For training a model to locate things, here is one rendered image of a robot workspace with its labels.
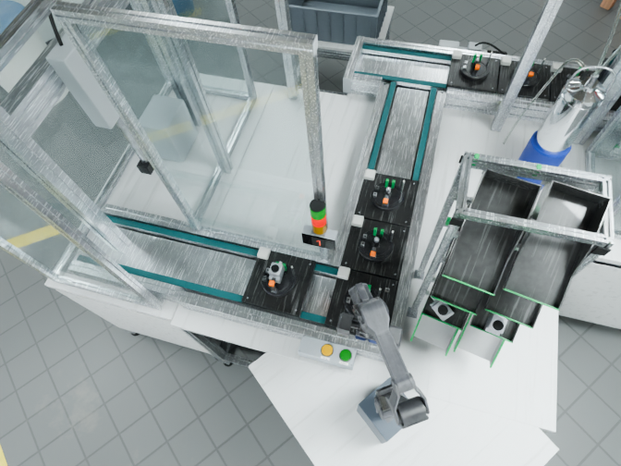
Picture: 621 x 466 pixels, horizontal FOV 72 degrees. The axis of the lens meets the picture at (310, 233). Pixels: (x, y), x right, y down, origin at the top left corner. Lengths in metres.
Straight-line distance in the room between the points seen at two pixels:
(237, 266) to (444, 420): 0.99
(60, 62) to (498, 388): 1.82
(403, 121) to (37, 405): 2.60
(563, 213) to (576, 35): 3.46
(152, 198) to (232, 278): 0.64
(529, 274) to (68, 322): 2.70
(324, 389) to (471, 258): 0.82
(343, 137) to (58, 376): 2.18
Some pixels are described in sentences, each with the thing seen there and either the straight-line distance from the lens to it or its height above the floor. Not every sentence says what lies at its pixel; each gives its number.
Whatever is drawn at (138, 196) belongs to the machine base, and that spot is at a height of 0.86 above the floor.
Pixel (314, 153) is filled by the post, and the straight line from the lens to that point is 1.17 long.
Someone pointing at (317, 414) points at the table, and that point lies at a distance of 1.70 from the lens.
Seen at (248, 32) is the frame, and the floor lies 1.99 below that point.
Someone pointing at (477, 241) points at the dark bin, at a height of 1.56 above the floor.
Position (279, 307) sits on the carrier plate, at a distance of 1.68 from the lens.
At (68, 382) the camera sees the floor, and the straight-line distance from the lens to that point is 3.04.
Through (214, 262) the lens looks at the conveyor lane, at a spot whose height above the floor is 0.92.
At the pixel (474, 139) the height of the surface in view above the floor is 0.86.
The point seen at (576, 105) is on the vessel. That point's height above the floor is 1.39.
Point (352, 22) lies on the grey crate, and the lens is 3.02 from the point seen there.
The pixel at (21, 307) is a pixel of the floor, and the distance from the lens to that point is 3.40.
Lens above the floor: 2.55
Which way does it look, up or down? 62 degrees down
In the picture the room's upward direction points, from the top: 8 degrees counter-clockwise
